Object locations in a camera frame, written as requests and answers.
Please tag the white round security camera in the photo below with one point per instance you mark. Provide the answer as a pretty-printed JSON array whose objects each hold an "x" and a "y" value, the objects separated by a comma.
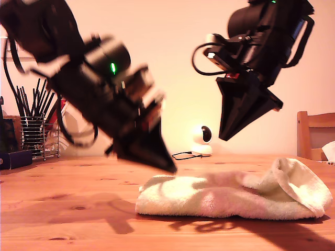
[{"x": 199, "y": 138}]

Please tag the cream pink striped tea towel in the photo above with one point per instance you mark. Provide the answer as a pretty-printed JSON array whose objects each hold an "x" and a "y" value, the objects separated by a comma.
[{"x": 183, "y": 198}]

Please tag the dark printed carton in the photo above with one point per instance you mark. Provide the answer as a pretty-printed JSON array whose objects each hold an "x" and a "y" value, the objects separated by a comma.
[{"x": 9, "y": 133}]

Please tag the thin black chopstick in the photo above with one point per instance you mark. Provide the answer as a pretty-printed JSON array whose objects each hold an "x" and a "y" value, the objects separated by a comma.
[
  {"x": 45, "y": 104},
  {"x": 41, "y": 98},
  {"x": 49, "y": 105},
  {"x": 18, "y": 102},
  {"x": 27, "y": 102},
  {"x": 35, "y": 97}
]

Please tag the red black chopstick packet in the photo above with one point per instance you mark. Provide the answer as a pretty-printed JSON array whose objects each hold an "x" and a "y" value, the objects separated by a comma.
[{"x": 63, "y": 104}]

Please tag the dark blue box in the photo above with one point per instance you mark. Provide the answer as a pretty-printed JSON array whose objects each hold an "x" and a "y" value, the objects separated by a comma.
[{"x": 18, "y": 160}]

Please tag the wooden chair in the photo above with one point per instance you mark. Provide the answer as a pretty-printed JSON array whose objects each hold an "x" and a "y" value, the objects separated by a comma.
[{"x": 303, "y": 136}]

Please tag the brown cardboard box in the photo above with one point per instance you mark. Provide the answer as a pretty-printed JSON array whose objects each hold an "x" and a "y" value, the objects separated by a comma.
[{"x": 316, "y": 154}]

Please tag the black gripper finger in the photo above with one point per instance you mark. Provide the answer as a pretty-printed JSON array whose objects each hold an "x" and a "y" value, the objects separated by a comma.
[
  {"x": 154, "y": 141},
  {"x": 261, "y": 104},
  {"x": 233, "y": 104},
  {"x": 141, "y": 154}
]

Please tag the slim black object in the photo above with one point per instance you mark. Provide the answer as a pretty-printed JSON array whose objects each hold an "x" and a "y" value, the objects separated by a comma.
[{"x": 1, "y": 107}]

